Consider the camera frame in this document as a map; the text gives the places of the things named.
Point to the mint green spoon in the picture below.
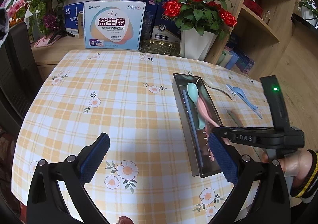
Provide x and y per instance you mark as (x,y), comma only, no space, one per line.
(193,95)

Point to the dark blue milk box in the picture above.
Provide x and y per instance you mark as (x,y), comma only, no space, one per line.
(156,25)

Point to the beige cup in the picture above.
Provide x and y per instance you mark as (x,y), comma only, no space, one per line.
(227,58)

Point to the black chair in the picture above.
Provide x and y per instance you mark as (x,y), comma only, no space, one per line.
(20,79)

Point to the steel utensil tray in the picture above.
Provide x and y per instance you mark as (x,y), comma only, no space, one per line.
(210,166)

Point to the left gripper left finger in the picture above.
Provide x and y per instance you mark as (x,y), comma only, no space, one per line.
(91,157)

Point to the purple small box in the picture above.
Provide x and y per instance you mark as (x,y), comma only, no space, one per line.
(244,62)

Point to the red item on shelf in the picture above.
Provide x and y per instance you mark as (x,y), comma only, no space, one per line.
(255,6)

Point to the light blue probiotics box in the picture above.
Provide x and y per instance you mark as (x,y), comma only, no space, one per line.
(113,24)

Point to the white flower vase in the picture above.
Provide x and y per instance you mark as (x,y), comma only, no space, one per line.
(195,46)

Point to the plaid floral tablecloth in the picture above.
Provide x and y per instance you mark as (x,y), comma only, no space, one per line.
(146,173)

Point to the cream white spoon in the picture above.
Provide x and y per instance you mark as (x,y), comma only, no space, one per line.
(223,89)

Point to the green chopstick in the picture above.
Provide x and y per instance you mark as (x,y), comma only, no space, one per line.
(235,118)

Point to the wooden shelf unit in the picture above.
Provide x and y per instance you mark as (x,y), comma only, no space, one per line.
(263,39)

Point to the red rose bouquet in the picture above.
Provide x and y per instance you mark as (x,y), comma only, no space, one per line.
(201,15)

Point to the light blue chopstick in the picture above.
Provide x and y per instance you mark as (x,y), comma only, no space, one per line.
(255,110)

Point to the person's right hand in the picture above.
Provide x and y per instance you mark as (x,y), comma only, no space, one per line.
(297,166)

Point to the light blue spoon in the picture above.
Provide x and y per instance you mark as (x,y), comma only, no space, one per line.
(242,94)

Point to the green cup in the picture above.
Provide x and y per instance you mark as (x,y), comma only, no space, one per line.
(221,58)

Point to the blue box behind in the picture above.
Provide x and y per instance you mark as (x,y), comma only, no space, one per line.
(71,12)

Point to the pink spoon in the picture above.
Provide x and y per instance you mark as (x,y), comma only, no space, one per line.
(204,113)

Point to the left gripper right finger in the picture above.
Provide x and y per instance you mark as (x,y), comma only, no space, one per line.
(225,161)

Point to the blue cup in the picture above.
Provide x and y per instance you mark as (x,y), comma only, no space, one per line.
(232,61)

